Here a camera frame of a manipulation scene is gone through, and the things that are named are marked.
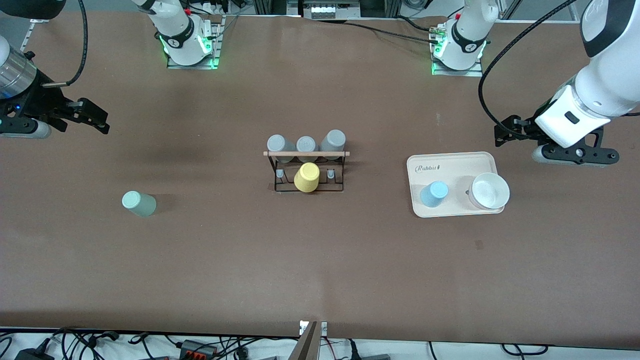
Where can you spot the light blue cup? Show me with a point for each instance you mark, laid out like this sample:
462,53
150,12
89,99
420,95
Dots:
434,194

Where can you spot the yellow cup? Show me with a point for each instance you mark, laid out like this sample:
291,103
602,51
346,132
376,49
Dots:
307,177

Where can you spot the black orange connector box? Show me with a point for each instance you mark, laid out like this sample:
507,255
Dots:
197,350

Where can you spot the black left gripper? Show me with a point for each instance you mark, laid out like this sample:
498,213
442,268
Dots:
526,128

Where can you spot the pale green cup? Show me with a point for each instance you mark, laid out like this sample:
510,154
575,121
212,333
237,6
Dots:
140,204

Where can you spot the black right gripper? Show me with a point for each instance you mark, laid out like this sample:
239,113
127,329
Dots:
41,102

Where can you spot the white power strip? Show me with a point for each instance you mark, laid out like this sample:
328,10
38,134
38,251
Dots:
330,10

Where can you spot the small white bracket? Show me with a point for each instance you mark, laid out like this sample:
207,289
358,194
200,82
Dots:
323,327

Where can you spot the grey cup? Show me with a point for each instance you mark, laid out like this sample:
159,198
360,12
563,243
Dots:
280,144
306,144
333,140

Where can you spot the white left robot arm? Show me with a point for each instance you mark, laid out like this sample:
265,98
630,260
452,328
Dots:
610,75

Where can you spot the aluminium frame rail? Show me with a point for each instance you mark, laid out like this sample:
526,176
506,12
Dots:
27,35

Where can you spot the black power adapter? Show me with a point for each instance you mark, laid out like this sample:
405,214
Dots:
32,355

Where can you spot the cream rectangular tray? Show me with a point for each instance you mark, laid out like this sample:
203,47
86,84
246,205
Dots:
455,170

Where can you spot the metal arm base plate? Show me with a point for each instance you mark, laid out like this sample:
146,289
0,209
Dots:
450,72
216,50

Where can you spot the grey camera post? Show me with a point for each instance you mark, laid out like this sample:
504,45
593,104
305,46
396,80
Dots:
306,345

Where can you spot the white bowl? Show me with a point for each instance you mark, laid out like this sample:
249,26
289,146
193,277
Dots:
491,191

